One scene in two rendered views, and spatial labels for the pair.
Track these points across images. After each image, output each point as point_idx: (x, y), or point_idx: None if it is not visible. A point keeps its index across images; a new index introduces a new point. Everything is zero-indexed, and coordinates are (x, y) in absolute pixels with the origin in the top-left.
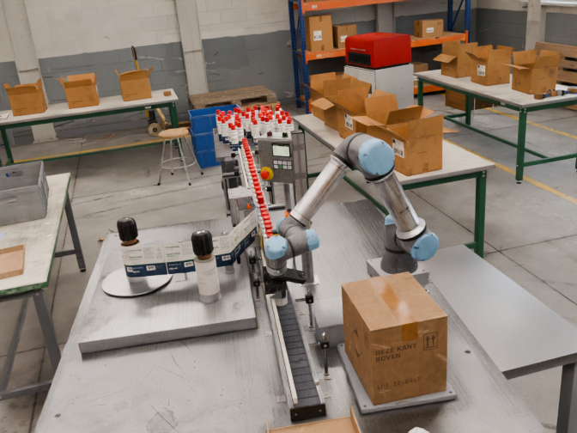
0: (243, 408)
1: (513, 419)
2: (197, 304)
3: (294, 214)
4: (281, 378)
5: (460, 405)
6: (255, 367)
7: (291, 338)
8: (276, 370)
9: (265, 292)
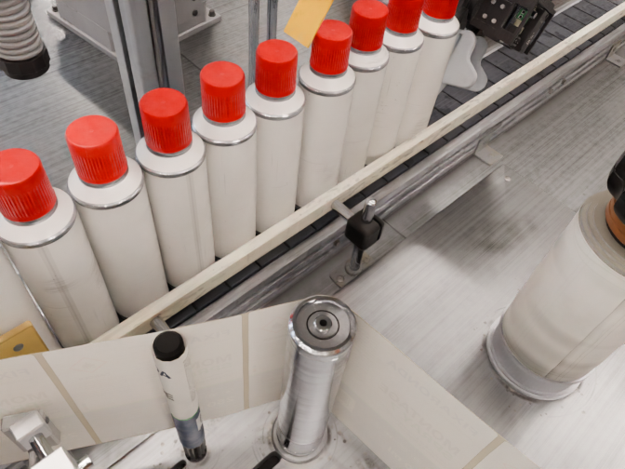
0: None
1: None
2: (605, 371)
3: None
4: (578, 79)
5: None
6: (598, 126)
7: (510, 66)
8: (571, 93)
9: (534, 41)
